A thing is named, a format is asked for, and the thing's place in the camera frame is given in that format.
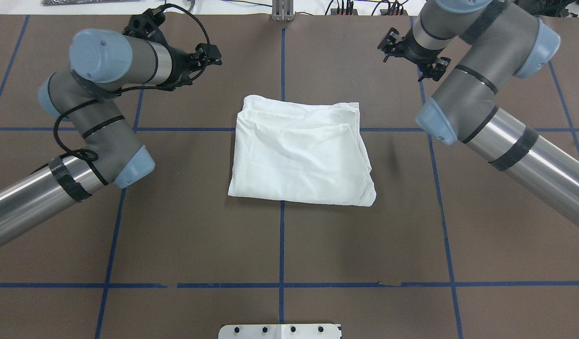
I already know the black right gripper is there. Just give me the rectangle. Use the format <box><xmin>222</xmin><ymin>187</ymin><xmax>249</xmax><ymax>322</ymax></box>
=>
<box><xmin>377</xmin><ymin>27</ymin><xmax>451</xmax><ymax>83</ymax></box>

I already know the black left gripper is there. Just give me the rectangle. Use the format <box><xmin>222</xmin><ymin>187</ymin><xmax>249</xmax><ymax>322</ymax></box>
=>
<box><xmin>169</xmin><ymin>43</ymin><xmax>222</xmax><ymax>85</ymax></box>

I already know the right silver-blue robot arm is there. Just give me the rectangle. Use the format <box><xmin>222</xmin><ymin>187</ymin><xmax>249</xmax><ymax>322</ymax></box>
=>
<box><xmin>378</xmin><ymin>0</ymin><xmax>579</xmax><ymax>228</ymax></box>

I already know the black orange adapter box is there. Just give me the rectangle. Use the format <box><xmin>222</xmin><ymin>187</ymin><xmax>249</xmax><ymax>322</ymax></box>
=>
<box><xmin>375</xmin><ymin>0</ymin><xmax>409</xmax><ymax>16</ymax></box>
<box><xmin>326</xmin><ymin>0</ymin><xmax>358</xmax><ymax>16</ymax></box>

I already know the white long-sleeve printed T-shirt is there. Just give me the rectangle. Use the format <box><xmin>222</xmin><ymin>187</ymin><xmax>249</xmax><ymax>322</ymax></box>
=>
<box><xmin>228</xmin><ymin>95</ymin><xmax>377</xmax><ymax>207</ymax></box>

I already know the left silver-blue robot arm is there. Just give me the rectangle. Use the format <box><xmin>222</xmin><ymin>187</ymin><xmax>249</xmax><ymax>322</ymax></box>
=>
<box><xmin>0</xmin><ymin>29</ymin><xmax>222</xmax><ymax>247</ymax></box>

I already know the aluminium frame post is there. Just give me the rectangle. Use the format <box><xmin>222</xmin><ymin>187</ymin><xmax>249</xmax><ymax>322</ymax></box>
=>
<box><xmin>272</xmin><ymin>0</ymin><xmax>295</xmax><ymax>22</ymax></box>

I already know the lower black orange adapter box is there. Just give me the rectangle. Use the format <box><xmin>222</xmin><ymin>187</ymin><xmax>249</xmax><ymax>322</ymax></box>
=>
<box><xmin>375</xmin><ymin>0</ymin><xmax>409</xmax><ymax>16</ymax></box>

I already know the upper black orange adapter box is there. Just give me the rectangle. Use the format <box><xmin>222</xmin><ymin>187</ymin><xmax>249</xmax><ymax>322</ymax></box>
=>
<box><xmin>326</xmin><ymin>0</ymin><xmax>358</xmax><ymax>16</ymax></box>

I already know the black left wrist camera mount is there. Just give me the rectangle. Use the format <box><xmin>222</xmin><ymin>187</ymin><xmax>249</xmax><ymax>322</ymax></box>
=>
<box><xmin>122</xmin><ymin>8</ymin><xmax>168</xmax><ymax>46</ymax></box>

